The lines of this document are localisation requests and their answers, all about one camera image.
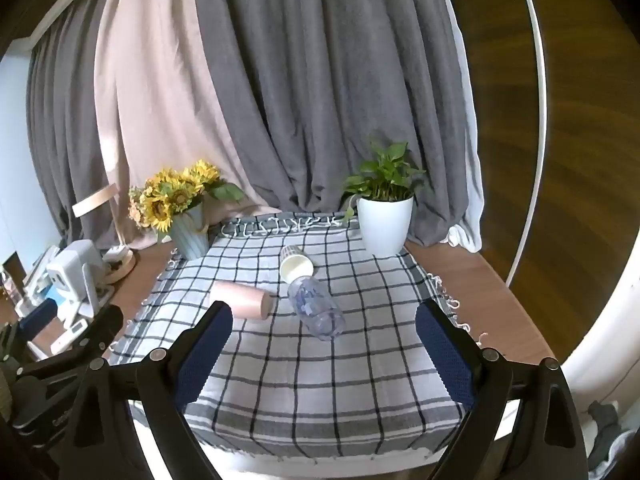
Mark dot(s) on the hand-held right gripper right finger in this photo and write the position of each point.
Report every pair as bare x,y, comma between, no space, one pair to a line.
445,355

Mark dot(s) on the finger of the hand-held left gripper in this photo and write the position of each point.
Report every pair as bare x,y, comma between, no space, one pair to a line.
102,325
37,317

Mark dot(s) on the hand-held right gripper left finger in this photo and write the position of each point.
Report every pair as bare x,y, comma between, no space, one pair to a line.
205,355

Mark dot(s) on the pink cup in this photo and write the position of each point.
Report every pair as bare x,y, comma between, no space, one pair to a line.
240,299

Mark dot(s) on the white striped paper cup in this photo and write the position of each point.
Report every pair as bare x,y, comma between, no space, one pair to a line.
295,266

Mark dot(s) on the white remote control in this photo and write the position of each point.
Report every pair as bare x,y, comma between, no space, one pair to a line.
70,337

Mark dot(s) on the white cube device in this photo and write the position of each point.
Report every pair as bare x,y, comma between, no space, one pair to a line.
70,275

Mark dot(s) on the pale blue ribbed vase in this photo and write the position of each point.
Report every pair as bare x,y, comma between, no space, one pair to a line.
191,237

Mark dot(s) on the grey checked cloth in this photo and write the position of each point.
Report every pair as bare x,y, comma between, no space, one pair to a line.
320,385

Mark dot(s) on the clear plastic bottle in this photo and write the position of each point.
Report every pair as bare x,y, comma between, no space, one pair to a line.
318,310

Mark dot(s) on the wooden desk lamp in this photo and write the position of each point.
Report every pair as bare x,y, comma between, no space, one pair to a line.
95,201

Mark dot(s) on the white plant pot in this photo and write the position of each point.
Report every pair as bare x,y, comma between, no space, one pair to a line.
385,225

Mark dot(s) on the sunflower bouquet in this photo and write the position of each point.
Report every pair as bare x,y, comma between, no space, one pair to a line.
167,192

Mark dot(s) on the white round furniture edge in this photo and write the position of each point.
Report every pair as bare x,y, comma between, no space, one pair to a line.
610,320

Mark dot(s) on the white sheer curtain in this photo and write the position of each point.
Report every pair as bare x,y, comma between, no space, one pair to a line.
470,185

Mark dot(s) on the grey crumpled cloth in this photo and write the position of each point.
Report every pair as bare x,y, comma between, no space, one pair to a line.
610,435

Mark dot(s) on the green leafy plant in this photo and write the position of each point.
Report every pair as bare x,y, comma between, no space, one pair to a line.
382,175

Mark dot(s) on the narrow grey curtain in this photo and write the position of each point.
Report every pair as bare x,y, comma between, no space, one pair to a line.
60,120

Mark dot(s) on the pink curtain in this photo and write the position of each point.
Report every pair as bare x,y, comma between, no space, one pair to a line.
150,85

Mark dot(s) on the thin white hoop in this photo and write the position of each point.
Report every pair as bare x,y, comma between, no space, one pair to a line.
540,110

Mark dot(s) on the wide grey curtain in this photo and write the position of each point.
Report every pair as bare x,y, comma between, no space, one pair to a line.
320,85

